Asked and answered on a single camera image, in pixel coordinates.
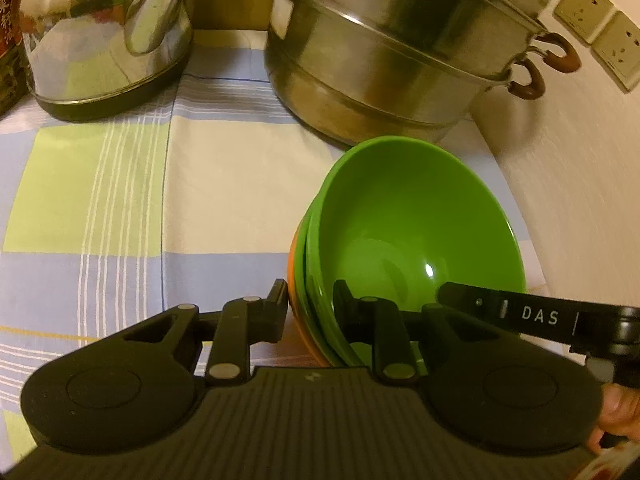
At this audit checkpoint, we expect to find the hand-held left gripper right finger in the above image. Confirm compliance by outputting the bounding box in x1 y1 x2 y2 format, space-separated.
332 280 481 387

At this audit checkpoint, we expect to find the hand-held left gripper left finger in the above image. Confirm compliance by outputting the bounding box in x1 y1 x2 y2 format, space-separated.
122 279 290 387

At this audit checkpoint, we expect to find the orange plastic bowl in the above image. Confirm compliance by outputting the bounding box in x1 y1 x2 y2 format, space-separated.
287 230 337 368

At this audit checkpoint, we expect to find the green plastic bowl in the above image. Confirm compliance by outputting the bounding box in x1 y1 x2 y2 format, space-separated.
305 135 527 376
292 205 381 368

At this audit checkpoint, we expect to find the person's right hand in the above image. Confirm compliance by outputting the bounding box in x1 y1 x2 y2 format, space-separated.
585 384 640 456

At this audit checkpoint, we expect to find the checkered tablecloth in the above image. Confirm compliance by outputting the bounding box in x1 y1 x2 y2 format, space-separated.
0 30 531 461

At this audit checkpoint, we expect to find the stainless steel steamer pot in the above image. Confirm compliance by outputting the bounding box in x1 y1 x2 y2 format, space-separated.
232 0 583 148

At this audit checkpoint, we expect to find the stainless steel kettle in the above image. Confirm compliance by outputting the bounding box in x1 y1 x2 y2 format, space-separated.
20 0 196 121

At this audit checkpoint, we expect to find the cooking oil bottle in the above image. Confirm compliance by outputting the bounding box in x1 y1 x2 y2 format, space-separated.
0 0 28 116

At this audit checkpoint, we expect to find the beige wall socket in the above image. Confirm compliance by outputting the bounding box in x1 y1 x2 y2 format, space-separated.
554 0 617 45
592 10 640 92

